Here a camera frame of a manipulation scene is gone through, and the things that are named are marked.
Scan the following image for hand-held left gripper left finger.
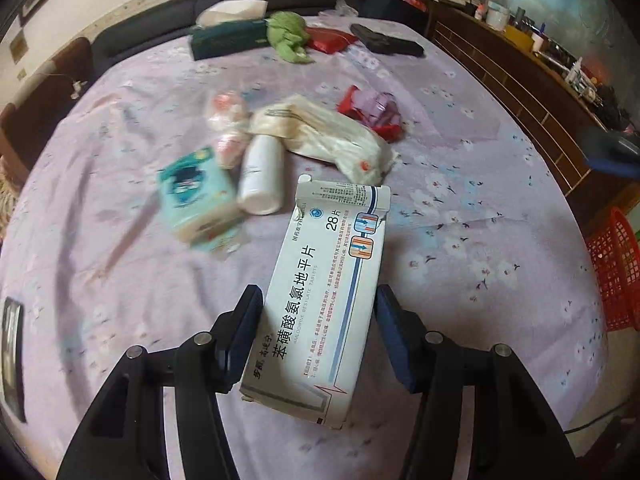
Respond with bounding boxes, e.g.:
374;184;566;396
55;284;264;480

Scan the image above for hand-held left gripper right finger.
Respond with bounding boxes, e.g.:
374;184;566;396
375;284;581;480

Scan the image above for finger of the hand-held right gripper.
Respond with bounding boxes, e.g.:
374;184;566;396
582;127;640;181

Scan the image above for white barcode medicine box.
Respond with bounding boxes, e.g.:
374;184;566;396
239;174;392;431

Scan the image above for red plastic basket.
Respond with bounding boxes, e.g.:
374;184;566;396
586;206;640;332

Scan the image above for white plastic bottle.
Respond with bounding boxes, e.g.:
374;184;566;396
236;134;286;216

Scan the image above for clear red print plastic wrapper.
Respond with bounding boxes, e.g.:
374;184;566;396
207;89;251;171

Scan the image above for floral purple tablecloth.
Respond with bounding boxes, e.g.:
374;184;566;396
0;15;608;480

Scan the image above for teal tissue pack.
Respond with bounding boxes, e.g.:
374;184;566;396
156;146;246;253

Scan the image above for white round tub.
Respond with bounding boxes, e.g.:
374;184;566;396
484;1;511;28

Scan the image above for cream plastic bag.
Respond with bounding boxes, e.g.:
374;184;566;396
248;95;400;186

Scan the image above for black toy gun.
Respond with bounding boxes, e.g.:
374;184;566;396
350;23;425;57

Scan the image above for black paper bag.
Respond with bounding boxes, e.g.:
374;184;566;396
361;0;428;36

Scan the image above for dark green tissue box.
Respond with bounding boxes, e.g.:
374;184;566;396
190;1;269;61

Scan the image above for red flat packet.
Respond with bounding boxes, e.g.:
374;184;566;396
305;27;358;55

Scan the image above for brown chair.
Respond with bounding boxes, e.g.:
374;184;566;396
0;37;96;186

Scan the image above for green towel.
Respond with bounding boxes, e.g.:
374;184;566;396
266;11;315;65

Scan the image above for black cable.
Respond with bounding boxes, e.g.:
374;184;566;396
565;402;623;433

